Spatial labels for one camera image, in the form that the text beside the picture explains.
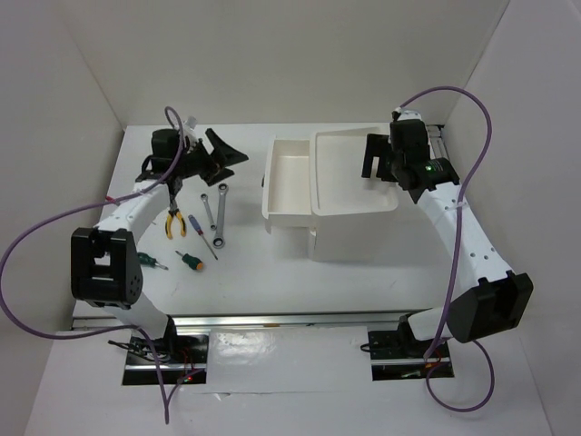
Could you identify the aluminium side rail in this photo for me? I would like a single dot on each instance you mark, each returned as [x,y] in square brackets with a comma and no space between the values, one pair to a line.
[437,140]

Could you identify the small silver wrench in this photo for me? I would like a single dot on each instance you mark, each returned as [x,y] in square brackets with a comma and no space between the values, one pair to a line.
[208,210]

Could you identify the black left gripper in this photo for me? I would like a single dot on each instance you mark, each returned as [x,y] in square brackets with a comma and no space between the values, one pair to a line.
[212,162]

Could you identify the aluminium front rail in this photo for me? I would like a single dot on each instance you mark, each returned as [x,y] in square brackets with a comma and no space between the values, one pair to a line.
[197,322]

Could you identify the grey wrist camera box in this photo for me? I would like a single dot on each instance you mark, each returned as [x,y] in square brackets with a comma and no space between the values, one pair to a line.
[189,135]

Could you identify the large silver ratchet wrench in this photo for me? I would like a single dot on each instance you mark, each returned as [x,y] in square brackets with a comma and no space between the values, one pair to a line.
[218,240]

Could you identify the purple handled screwdriver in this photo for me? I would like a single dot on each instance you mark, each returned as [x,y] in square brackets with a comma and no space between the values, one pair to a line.
[197,228]

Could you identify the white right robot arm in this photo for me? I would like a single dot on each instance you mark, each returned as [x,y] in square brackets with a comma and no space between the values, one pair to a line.
[437,258]

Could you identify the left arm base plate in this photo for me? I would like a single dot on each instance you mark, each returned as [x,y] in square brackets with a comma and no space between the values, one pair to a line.
[188,362]

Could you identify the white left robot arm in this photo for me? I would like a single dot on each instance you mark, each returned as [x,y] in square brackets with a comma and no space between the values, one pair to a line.
[105,269]

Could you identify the green orange stubby screwdriver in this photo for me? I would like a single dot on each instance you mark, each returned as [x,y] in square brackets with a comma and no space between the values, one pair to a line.
[194,263]

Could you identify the white drawer cabinet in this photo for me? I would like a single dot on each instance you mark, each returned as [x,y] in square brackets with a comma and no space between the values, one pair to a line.
[349,213]

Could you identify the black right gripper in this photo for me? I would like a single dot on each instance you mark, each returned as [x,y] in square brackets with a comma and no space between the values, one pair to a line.
[377,145]

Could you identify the white top drawer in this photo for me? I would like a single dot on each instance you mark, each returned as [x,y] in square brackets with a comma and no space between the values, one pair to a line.
[286,188]

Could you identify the yellow handled pliers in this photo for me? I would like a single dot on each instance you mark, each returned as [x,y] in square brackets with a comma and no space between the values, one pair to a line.
[174,213]

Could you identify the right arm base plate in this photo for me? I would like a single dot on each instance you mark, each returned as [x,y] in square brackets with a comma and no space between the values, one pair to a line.
[394,358]

